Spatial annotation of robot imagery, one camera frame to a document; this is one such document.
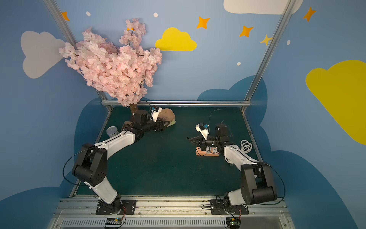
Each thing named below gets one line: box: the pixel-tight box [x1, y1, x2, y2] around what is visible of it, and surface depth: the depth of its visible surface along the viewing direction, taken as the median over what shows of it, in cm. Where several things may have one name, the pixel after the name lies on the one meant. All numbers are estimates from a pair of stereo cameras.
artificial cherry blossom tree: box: [59, 19, 163, 114], surface depth 72 cm
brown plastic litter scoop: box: [121, 121, 133, 131], surface depth 110 cm
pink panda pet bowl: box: [158, 108, 176, 122], surface depth 113 cm
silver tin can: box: [106, 125, 120, 138], surface depth 103 cm
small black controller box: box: [225, 217, 242, 229], surface depth 74 cm
